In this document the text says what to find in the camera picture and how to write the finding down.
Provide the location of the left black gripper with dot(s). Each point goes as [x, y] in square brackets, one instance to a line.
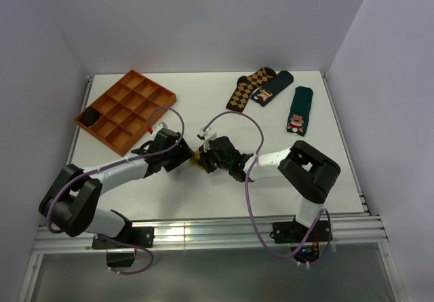
[183, 153]

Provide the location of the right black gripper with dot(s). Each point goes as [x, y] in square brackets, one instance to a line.
[204, 160]

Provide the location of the yellow sock with character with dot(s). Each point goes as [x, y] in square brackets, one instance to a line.
[196, 157]

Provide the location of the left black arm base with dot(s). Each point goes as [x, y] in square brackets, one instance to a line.
[122, 250]

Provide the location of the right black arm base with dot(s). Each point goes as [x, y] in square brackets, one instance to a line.
[290, 232]

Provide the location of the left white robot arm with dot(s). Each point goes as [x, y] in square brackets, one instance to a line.
[71, 202]

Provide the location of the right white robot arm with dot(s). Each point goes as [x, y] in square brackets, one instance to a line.
[309, 171]

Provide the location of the orange compartment tray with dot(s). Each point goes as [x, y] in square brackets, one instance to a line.
[127, 105]

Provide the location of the navy sock with pattern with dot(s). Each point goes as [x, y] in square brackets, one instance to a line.
[267, 92]

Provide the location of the brown argyle sock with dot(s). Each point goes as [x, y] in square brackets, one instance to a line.
[246, 85]

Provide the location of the rolled dark sock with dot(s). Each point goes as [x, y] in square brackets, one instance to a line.
[89, 117]

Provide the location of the dark green santa sock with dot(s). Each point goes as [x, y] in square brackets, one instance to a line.
[298, 118]

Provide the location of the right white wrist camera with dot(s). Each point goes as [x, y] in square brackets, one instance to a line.
[206, 135]

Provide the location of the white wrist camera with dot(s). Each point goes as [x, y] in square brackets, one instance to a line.
[206, 135]
[153, 130]

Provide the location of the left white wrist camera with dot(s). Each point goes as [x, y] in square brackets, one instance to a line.
[153, 130]

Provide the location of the aluminium frame rail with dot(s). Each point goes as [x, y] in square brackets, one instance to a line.
[212, 234]

